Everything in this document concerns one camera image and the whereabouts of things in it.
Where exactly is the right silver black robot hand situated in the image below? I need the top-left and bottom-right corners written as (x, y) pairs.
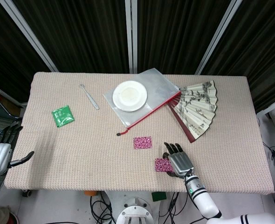
top-left (162, 142), bottom-right (195, 180)

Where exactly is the pink patterned packet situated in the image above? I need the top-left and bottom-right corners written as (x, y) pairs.
top-left (154, 158), bottom-right (175, 173)
top-left (133, 136), bottom-right (153, 150)

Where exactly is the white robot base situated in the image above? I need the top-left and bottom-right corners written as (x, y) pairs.
top-left (104, 191), bottom-right (161, 224)

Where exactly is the green block under table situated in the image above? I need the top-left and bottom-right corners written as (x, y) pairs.
top-left (151, 191), bottom-right (167, 203)

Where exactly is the olive cloth bag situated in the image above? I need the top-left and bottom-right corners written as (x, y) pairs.
top-left (0, 205), bottom-right (19, 224)

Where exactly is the painted paper folding fan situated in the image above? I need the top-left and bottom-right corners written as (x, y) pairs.
top-left (167, 80), bottom-right (219, 143)

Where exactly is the green tea sachet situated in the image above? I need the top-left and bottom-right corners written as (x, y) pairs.
top-left (51, 105), bottom-right (76, 128)

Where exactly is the beige waffle tablecloth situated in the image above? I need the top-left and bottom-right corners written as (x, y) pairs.
top-left (4, 71), bottom-right (275, 194)

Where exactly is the white round plate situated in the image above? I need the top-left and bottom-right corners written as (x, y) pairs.
top-left (112, 80), bottom-right (148, 112)

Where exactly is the clear mesh pouch red zipper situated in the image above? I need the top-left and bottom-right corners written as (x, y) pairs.
top-left (102, 67), bottom-right (182, 137)

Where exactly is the grey plastic fork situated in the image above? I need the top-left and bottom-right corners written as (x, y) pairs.
top-left (79, 84), bottom-right (100, 111)

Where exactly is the black pleated curtain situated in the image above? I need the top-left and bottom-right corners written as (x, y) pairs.
top-left (0, 0), bottom-right (275, 112)

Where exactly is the black cable bundle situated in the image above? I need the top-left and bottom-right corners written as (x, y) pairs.
top-left (89, 193), bottom-right (117, 224)
top-left (159, 192), bottom-right (194, 224)

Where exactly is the white frame bar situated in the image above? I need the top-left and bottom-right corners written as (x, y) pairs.
top-left (256, 96), bottom-right (275, 116)
top-left (0, 81), bottom-right (28, 108)

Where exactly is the white aluminium frame post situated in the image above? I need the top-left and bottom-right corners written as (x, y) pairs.
top-left (125, 0), bottom-right (138, 73)
top-left (195, 0), bottom-right (243, 75)
top-left (4, 0), bottom-right (59, 72)

